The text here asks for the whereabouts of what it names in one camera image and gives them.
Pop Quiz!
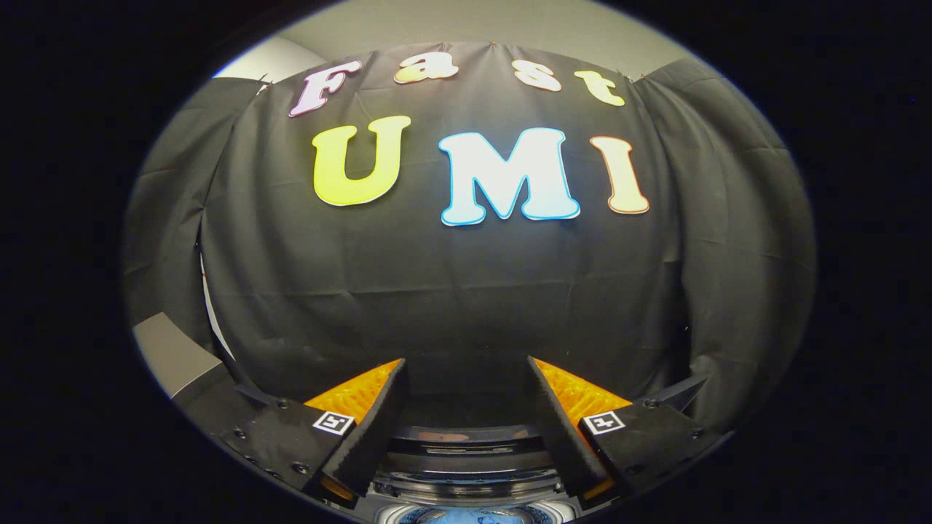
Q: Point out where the black washing machine lid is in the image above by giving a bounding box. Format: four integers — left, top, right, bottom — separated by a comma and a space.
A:
233, 375, 708, 503

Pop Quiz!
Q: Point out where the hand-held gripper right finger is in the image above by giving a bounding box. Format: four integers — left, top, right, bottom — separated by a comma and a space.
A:
526, 356, 730, 504

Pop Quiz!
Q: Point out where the grey cabinet with black top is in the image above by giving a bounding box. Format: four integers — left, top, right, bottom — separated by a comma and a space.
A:
133, 313, 241, 437

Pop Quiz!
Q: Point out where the light blue polo shirt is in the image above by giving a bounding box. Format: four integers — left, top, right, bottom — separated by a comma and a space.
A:
419, 507, 525, 524

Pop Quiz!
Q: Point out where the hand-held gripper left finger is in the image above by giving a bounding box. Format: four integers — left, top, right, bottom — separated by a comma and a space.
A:
220, 358, 409, 501

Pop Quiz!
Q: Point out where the grey washing machine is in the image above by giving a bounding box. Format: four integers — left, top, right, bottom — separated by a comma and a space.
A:
368, 473, 583, 524

